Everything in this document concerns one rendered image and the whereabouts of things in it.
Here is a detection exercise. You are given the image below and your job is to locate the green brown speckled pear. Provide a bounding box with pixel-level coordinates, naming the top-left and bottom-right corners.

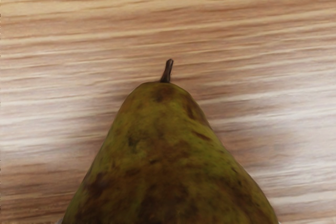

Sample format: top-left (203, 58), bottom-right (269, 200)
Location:
top-left (60, 59), bottom-right (279, 224)

